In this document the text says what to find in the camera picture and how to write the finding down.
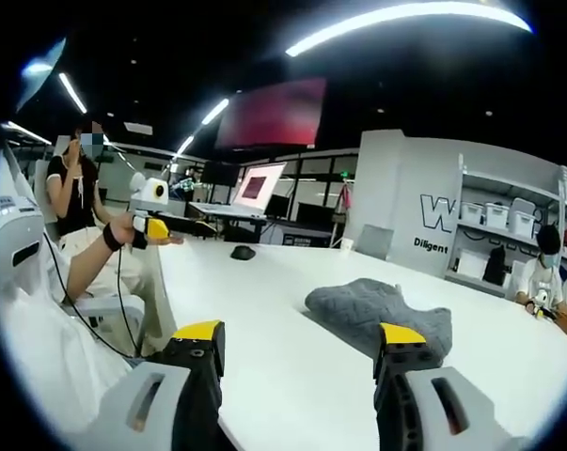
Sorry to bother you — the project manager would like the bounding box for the grey towel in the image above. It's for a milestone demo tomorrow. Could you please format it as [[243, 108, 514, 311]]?
[[305, 276, 454, 370]]

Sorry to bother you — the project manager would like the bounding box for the open silver laptop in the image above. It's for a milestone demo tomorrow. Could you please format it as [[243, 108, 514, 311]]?
[[187, 161, 290, 220]]

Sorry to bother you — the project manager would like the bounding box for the person's left hand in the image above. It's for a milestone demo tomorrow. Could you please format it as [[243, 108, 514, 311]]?
[[110, 213, 185, 250]]

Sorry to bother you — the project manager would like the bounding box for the black wristband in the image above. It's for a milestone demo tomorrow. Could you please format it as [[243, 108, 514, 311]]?
[[102, 224, 123, 252]]

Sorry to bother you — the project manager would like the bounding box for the black computer monitor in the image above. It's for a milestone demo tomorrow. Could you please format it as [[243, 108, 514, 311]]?
[[201, 160, 241, 188]]

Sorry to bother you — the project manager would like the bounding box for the short ceiling light strip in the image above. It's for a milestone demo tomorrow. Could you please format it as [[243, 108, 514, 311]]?
[[199, 98, 230, 126], [56, 71, 89, 115], [174, 134, 197, 157]]

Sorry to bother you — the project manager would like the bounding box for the person's white shirt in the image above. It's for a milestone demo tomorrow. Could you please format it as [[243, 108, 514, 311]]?
[[0, 253, 141, 428]]

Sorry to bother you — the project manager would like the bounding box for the hanging red display screen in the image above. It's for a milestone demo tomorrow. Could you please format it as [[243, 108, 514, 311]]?
[[213, 77, 329, 150]]

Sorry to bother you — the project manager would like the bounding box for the white chest-worn device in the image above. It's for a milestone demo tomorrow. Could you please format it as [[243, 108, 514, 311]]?
[[0, 194, 47, 286]]

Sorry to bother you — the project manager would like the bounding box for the hanging handbag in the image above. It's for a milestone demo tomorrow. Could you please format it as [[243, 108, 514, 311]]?
[[332, 181, 355, 227]]

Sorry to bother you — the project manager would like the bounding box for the black bag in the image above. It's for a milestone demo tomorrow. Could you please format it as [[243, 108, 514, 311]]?
[[481, 245, 508, 286]]

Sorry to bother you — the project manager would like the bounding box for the grey chair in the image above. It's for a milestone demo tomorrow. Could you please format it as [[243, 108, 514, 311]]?
[[357, 224, 398, 261]]

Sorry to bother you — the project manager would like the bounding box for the white storage box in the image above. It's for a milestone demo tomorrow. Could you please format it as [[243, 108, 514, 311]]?
[[484, 201, 511, 230], [508, 196, 542, 234], [460, 198, 484, 223]]

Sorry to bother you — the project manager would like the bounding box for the white storage shelf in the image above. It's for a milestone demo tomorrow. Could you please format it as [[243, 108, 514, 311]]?
[[450, 153, 567, 295]]

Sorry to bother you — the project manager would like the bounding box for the long ceiling light strip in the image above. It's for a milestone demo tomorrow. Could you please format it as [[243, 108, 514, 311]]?
[[284, 6, 534, 58]]

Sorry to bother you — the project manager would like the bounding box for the black device cable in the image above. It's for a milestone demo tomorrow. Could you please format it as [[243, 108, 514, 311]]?
[[41, 232, 142, 359]]

